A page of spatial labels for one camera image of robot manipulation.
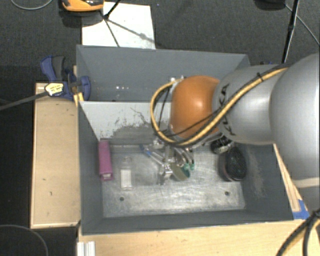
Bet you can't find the purple flat box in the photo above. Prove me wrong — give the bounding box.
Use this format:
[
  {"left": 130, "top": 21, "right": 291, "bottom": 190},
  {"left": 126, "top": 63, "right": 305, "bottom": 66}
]
[{"left": 97, "top": 139, "right": 116, "bottom": 182}]

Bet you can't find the pale wood board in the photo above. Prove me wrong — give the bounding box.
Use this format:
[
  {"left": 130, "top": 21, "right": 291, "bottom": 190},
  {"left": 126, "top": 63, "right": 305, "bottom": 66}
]
[{"left": 29, "top": 82, "right": 82, "bottom": 230}]

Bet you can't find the clear glass bottle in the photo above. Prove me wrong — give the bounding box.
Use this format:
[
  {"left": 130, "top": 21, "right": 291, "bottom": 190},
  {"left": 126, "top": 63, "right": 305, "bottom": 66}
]
[{"left": 119, "top": 156, "right": 134, "bottom": 191}]

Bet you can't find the grey metal bin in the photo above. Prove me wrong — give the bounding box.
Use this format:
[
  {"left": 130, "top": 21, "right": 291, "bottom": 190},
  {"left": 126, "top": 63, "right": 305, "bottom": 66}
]
[{"left": 75, "top": 44, "right": 295, "bottom": 236}]

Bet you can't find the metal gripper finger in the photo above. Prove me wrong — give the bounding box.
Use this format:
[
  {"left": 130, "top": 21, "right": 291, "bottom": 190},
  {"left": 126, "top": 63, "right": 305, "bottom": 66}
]
[
  {"left": 156, "top": 163, "right": 174, "bottom": 186},
  {"left": 139, "top": 144, "right": 166, "bottom": 166}
]

